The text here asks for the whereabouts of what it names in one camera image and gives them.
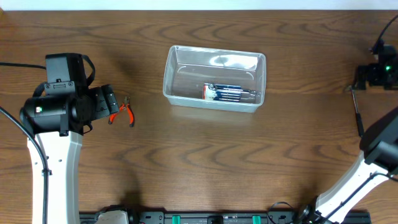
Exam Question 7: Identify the silver combination wrench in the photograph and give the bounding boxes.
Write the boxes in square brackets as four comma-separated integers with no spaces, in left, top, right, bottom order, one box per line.
[346,85,364,137]

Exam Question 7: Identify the clear plastic container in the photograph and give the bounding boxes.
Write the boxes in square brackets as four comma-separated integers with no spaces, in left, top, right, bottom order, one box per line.
[163,45,267,113]

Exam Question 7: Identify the precision screwdriver set case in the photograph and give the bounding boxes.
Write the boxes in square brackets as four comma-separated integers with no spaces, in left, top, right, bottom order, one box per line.
[202,83,259,103]

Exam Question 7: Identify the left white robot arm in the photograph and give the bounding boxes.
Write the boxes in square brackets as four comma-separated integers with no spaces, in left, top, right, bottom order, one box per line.
[20,81,119,223]

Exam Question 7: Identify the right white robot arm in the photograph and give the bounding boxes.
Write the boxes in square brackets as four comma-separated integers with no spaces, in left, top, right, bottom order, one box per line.
[294,40,397,223]

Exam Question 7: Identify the orange black pliers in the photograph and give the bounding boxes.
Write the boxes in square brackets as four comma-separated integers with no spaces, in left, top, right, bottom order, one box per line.
[108,95,136,128]

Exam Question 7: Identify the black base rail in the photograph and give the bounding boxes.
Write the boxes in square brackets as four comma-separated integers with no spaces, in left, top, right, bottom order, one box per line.
[79,203,373,224]

